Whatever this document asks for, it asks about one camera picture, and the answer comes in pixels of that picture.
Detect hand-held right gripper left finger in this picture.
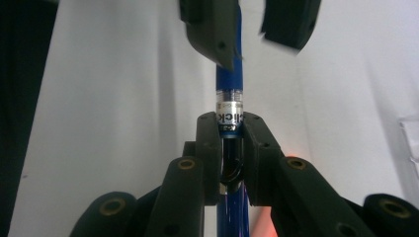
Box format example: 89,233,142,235
182,111,223,206

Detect dark curtain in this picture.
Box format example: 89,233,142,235
0,0,61,237

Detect blue pen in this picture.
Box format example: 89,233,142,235
215,6,251,237

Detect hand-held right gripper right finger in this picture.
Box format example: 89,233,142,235
242,111,285,207

